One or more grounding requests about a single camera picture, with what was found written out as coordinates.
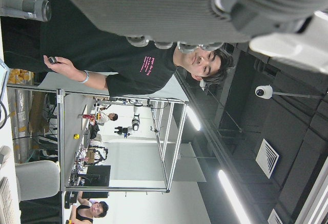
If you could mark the left robot hand grey white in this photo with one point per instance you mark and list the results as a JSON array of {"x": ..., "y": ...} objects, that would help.
[{"x": 166, "y": 8}]

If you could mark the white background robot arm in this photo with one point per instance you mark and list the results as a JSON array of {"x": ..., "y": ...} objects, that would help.
[{"x": 135, "y": 121}]

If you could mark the right UR5e robot arm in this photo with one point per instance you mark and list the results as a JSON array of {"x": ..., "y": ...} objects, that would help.
[{"x": 23, "y": 6}]

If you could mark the person in black t-shirt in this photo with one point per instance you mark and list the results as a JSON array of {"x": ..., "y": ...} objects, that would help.
[{"x": 115, "y": 55}]

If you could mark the silver wristband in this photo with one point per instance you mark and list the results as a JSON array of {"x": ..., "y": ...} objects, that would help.
[{"x": 85, "y": 78}]

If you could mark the ceiling strip light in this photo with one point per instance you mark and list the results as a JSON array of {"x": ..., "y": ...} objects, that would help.
[
  {"x": 233, "y": 195},
  {"x": 193, "y": 118}
]

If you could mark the person in white shirt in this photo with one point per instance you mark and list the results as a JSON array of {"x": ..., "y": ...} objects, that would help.
[{"x": 105, "y": 117}]

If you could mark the small black handheld device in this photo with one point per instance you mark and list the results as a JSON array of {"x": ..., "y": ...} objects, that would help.
[{"x": 52, "y": 60}]

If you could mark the red can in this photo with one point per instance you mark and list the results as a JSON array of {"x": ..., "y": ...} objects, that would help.
[{"x": 87, "y": 116}]

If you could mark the small yellow object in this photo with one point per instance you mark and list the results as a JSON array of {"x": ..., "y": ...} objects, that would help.
[{"x": 76, "y": 136}]

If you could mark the white ceiling air vent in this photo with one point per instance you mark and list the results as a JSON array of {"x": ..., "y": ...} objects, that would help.
[
  {"x": 267, "y": 158},
  {"x": 275, "y": 217}
]

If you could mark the black computer monitor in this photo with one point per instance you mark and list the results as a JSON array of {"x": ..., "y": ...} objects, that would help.
[{"x": 98, "y": 178}]

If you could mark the grey office chair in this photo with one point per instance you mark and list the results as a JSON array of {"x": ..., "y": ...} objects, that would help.
[{"x": 38, "y": 180}]

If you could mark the person in black tank top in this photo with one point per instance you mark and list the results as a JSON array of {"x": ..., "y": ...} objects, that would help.
[{"x": 87, "y": 212}]

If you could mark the white keyboard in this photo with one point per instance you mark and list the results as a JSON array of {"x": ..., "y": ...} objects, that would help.
[{"x": 5, "y": 203}]

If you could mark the white dome security camera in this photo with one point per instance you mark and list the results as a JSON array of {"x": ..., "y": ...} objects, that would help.
[{"x": 264, "y": 91}]

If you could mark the aluminium profile frame cell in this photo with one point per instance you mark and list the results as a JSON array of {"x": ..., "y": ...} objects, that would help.
[{"x": 60, "y": 131}]

